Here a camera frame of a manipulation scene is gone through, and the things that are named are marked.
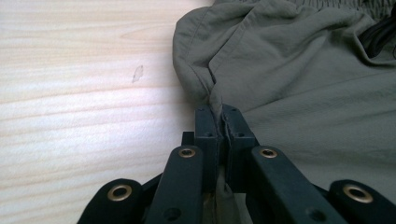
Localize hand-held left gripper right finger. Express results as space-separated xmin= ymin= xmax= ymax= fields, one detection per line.
xmin=221 ymin=104 xmax=347 ymax=224

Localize right hand-held gripper black cable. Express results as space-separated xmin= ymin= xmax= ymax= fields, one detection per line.
xmin=357 ymin=4 xmax=396 ymax=60

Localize olive green pants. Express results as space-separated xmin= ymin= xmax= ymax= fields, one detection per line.
xmin=172 ymin=0 xmax=396 ymax=224

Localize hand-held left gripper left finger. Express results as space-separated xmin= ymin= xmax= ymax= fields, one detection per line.
xmin=145 ymin=105 xmax=224 ymax=224

